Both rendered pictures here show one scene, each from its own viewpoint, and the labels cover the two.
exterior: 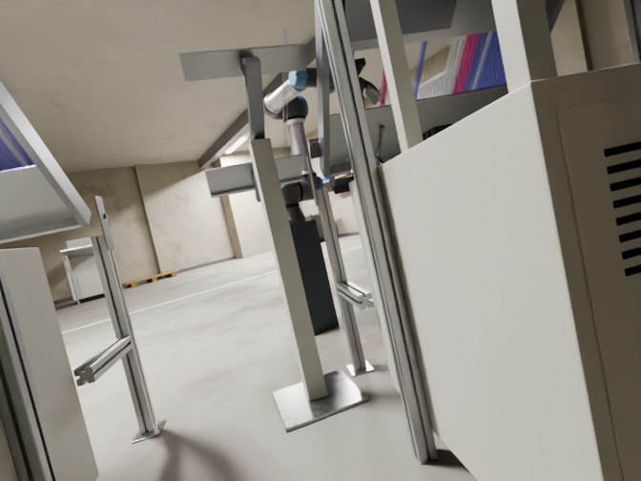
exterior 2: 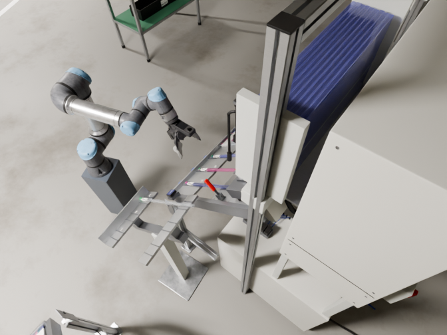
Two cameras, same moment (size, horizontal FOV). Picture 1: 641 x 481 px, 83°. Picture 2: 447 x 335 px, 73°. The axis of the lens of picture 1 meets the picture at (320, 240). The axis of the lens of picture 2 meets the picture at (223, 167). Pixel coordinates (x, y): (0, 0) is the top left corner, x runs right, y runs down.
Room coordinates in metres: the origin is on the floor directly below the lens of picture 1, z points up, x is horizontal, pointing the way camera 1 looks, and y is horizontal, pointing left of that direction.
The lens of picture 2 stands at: (0.50, 0.21, 2.15)
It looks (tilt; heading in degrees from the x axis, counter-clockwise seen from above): 57 degrees down; 320
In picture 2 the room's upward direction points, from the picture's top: 3 degrees counter-clockwise
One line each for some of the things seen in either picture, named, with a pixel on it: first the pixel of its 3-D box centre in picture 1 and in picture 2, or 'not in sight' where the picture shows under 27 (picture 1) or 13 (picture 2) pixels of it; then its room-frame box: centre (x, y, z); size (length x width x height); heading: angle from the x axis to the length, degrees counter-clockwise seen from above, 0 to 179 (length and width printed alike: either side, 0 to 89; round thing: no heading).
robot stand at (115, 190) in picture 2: (303, 277); (114, 188); (1.83, 0.12, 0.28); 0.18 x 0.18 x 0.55; 32
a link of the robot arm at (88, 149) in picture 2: (285, 192); (90, 151); (1.84, 0.12, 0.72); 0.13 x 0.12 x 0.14; 119
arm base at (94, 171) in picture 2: (289, 215); (97, 163); (1.83, 0.12, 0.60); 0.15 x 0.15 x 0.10
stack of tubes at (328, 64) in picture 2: not in sight; (318, 92); (0.81, -0.42, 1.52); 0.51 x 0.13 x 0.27; 99
